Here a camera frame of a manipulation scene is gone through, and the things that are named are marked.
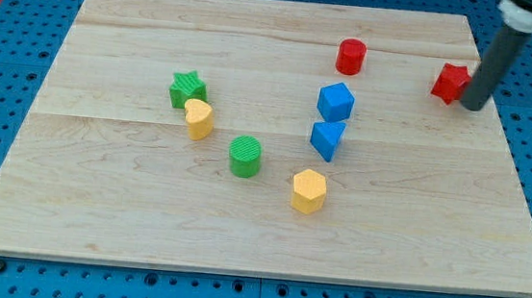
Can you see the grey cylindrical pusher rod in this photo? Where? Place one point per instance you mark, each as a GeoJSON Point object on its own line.
{"type": "Point", "coordinates": [495, 63]}

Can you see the red star block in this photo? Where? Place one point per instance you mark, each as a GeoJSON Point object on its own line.
{"type": "Point", "coordinates": [451, 83]}

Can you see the green star block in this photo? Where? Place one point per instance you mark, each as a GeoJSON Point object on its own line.
{"type": "Point", "coordinates": [186, 86]}

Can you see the red cylinder block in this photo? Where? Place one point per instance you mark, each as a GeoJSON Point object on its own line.
{"type": "Point", "coordinates": [351, 56]}

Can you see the blue cube block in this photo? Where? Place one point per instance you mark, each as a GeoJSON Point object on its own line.
{"type": "Point", "coordinates": [335, 102]}

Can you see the blue triangle block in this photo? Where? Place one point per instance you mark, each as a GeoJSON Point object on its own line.
{"type": "Point", "coordinates": [326, 136]}

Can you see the yellow hexagon block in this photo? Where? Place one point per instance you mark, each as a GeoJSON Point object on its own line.
{"type": "Point", "coordinates": [308, 191]}

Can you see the wooden board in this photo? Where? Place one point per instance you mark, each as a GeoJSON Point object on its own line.
{"type": "Point", "coordinates": [420, 195]}

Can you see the green cylinder block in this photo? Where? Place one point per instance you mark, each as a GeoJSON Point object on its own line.
{"type": "Point", "coordinates": [245, 153]}

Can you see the yellow heart block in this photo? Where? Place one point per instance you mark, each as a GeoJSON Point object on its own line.
{"type": "Point", "coordinates": [199, 116]}

